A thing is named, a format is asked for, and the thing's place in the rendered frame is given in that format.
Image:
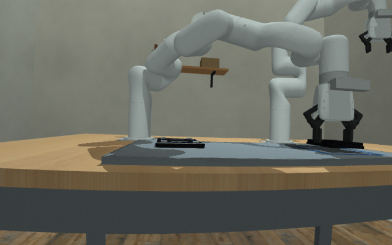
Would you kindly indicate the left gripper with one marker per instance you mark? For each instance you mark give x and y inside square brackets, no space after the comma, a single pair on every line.
[377,30]

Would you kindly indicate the black well plate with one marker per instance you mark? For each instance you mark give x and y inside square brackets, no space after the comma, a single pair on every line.
[333,144]

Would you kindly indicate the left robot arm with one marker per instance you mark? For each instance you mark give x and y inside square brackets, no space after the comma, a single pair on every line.
[281,88]

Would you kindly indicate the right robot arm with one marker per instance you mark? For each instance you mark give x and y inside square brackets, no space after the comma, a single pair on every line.
[305,44]

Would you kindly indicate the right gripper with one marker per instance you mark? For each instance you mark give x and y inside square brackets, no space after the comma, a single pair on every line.
[332,105]

